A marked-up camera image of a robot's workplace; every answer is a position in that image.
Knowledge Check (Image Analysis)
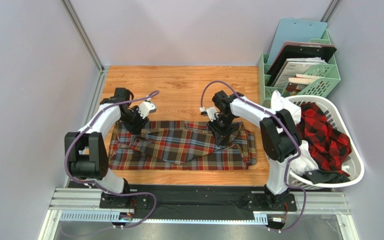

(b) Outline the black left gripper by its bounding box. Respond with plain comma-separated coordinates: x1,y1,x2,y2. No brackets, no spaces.
119,106,149,136

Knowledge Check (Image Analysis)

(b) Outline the brown blue red plaid shirt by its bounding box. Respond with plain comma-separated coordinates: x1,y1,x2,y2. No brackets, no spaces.
108,120,257,171

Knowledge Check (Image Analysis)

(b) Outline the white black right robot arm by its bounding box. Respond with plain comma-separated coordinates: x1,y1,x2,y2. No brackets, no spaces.
200,91,302,202

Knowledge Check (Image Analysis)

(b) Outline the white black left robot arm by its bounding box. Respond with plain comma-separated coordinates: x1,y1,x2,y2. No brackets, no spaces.
64,87,159,197

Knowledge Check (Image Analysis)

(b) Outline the red white book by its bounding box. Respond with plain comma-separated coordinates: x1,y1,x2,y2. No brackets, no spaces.
282,74,322,98

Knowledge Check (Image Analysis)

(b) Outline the white shirt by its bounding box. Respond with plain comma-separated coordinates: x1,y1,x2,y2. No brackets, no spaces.
270,90,319,176

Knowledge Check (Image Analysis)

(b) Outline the black clipboard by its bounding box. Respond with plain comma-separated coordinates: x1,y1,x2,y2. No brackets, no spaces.
267,44,337,87

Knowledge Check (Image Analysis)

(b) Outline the white manual booklet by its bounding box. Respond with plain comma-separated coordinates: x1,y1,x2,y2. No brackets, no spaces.
270,57,327,88

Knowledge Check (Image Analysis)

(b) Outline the green plastic file organizer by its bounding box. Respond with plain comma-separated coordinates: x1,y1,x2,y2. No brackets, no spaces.
258,32,341,107

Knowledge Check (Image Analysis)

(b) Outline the pink clipboard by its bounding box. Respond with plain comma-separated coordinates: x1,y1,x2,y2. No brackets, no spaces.
280,41,335,51

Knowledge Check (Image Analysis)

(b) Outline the dark grey garment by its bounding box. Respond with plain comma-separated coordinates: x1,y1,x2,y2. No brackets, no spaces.
302,169,350,184

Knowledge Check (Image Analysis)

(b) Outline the red black checked shirt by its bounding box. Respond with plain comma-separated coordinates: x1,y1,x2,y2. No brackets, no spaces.
297,102,352,177

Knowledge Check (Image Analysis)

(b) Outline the white laundry basket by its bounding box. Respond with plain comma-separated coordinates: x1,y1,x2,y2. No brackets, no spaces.
287,95,365,190

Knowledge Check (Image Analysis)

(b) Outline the light blue clipboard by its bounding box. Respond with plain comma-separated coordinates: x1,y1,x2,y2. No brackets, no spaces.
266,18,328,64

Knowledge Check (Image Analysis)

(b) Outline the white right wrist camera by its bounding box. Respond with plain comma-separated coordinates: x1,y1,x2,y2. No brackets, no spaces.
199,106,219,122

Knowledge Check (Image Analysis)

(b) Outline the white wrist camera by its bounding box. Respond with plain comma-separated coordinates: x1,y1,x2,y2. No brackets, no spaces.
199,106,219,122
137,98,157,119

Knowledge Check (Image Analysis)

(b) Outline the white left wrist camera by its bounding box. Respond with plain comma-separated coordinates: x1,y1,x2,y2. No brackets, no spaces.
137,98,157,119

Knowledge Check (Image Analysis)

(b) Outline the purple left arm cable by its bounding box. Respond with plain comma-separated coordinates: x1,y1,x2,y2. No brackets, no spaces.
64,89,160,230

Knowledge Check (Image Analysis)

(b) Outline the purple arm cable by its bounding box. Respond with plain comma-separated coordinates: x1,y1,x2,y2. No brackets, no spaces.
64,89,160,230
199,80,308,233

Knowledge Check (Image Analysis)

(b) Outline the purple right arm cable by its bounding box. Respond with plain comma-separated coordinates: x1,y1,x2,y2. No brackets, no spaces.
199,80,308,233

